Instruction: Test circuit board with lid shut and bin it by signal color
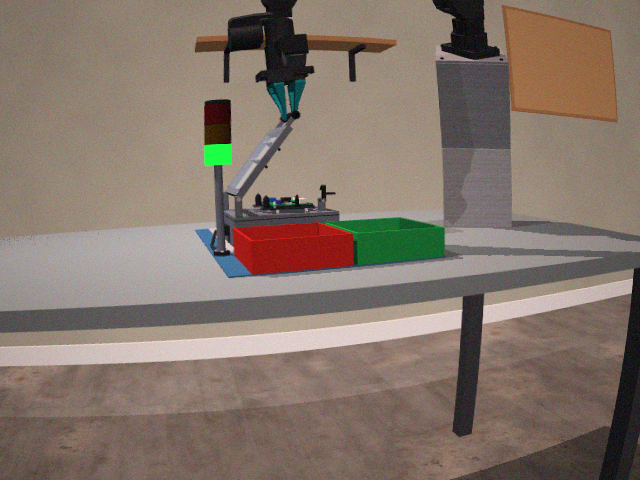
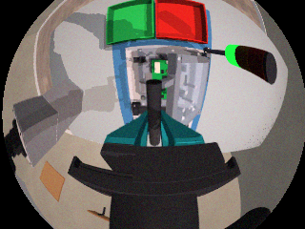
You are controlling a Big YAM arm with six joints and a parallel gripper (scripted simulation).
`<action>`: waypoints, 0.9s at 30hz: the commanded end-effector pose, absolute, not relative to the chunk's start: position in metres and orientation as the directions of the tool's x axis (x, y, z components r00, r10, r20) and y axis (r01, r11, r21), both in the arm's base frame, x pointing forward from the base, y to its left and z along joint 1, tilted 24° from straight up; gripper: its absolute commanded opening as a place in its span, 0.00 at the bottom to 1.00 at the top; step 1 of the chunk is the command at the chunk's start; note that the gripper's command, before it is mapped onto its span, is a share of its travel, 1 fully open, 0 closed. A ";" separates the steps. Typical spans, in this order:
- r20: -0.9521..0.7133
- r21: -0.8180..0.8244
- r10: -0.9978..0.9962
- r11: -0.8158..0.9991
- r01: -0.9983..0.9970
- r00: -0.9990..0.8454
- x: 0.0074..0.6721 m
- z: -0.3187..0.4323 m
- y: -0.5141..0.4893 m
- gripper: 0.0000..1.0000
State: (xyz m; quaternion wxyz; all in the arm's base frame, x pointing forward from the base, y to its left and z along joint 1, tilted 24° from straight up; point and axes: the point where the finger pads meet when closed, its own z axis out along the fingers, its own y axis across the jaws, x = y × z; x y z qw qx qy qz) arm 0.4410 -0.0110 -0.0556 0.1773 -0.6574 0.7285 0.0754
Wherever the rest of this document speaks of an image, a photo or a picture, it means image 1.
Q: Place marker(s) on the green circuit board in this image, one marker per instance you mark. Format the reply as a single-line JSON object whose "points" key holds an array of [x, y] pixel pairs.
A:
{"points": [[302, 201]]}

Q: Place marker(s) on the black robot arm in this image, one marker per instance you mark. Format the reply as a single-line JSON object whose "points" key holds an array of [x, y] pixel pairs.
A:
{"points": [[468, 38]]}

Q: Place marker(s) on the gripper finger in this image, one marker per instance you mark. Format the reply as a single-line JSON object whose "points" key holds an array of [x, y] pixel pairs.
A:
{"points": [[279, 89], [295, 90]]}

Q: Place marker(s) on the green open-top bin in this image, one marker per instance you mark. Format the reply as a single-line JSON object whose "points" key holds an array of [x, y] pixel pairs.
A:
{"points": [[375, 243]]}

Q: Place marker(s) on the red bin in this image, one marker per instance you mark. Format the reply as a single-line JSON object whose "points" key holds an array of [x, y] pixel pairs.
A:
{"points": [[292, 247]]}

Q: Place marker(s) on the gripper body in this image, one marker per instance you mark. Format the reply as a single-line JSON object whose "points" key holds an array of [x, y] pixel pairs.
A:
{"points": [[286, 75]]}

